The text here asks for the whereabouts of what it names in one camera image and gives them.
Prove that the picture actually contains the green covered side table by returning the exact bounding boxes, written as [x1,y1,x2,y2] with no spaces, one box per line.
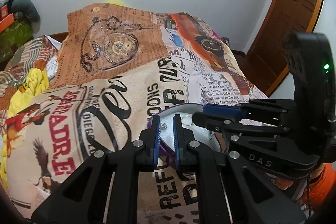
[1,20,33,62]

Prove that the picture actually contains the right hand of person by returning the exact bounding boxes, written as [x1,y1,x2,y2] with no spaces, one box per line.
[275,177,307,198]

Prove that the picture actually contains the yellow cloth on bed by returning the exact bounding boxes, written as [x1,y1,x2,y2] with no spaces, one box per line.
[1,68,50,189]

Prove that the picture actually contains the orange box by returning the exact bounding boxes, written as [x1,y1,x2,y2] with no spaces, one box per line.
[0,14,14,32]

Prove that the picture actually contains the dark green stuffed bag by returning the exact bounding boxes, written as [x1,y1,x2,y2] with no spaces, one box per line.
[11,0,41,22]

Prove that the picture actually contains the newspaper print bed blanket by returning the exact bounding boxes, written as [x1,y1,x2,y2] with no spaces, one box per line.
[1,3,265,218]

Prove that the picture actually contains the brown wooden door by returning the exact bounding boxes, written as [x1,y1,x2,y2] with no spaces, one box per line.
[247,0,323,96]

